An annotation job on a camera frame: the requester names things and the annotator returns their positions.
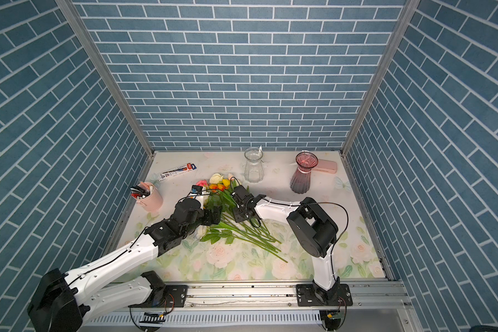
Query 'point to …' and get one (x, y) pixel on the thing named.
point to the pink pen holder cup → (147, 196)
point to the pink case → (326, 166)
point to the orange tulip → (215, 187)
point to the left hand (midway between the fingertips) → (218, 207)
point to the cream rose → (216, 178)
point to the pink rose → (201, 182)
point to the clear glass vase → (254, 171)
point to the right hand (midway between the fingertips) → (239, 214)
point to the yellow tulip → (226, 182)
